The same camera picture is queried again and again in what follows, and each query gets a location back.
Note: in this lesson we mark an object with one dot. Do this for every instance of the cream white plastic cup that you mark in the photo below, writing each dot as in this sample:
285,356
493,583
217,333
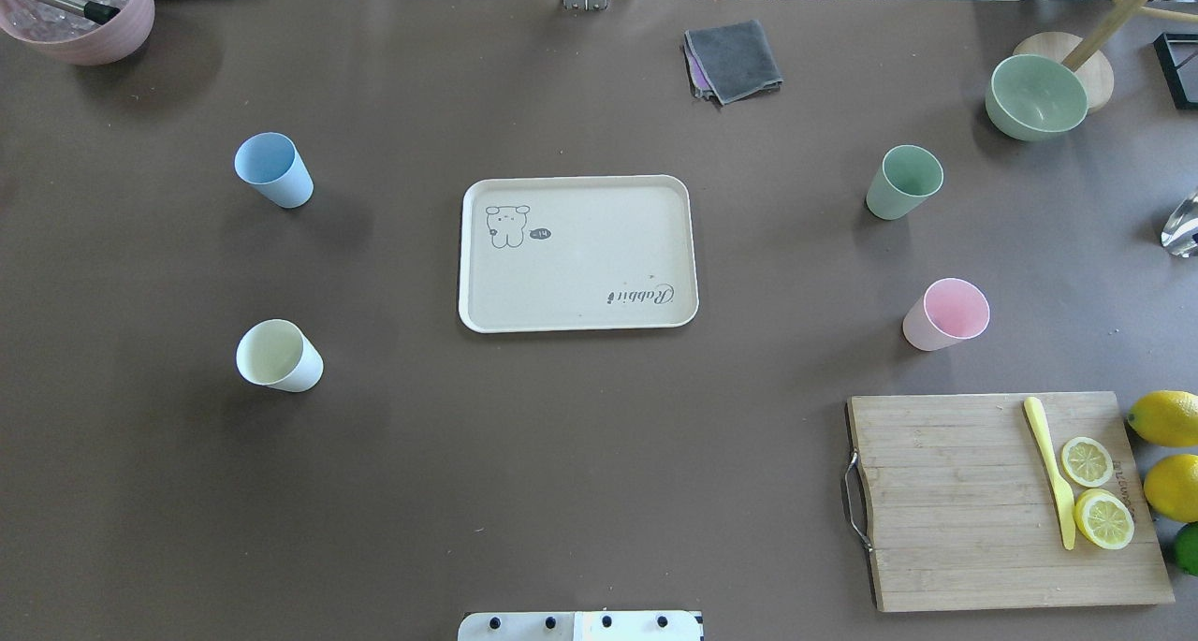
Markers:
277,354

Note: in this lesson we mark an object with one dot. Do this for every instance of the upper lemon slice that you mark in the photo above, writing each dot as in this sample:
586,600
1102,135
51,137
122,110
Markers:
1085,461

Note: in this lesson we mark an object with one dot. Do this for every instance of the lower lemon slice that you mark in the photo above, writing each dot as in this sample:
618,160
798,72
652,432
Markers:
1103,519

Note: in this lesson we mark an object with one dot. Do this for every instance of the grey folded cloth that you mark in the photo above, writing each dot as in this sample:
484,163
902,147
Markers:
728,63

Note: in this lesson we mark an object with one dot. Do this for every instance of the pink plastic cup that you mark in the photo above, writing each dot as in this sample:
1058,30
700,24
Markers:
950,311

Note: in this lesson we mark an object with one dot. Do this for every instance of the green lime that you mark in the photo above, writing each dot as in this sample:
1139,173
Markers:
1185,549

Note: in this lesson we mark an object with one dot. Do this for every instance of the light blue plastic cup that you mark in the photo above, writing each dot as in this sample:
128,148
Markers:
271,163

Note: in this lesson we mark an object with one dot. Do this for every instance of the whole lemon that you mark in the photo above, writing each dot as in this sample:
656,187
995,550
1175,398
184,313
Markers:
1165,418
1170,487

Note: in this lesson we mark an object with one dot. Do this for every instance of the lemon slice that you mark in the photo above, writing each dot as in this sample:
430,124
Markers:
1103,519
1085,461

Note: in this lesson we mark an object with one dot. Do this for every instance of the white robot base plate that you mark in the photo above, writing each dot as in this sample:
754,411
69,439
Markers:
583,625

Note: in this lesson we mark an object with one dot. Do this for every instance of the beige rabbit serving tray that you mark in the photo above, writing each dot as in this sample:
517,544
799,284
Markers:
577,253

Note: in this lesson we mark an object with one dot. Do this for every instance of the yellow plastic knife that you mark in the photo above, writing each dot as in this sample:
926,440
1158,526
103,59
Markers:
1062,493

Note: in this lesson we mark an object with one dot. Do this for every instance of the whole lemon lower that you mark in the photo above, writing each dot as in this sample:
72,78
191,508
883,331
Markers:
1170,487

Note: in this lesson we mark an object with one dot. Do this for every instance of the wooden cup stand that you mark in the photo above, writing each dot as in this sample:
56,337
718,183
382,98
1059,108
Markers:
1084,54

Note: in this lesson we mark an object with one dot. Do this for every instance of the pink bowl with ice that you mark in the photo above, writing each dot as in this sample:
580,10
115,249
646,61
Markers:
73,38

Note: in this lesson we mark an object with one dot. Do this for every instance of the whole lemon upper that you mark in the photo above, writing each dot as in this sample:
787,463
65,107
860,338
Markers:
1165,418

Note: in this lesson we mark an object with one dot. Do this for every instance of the green plastic bowl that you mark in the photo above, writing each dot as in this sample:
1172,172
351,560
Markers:
1031,97

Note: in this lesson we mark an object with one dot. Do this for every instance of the green plastic cup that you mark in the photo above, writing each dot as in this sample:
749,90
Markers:
908,176

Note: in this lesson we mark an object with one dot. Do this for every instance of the wooden cutting board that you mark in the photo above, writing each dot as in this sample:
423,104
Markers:
958,514

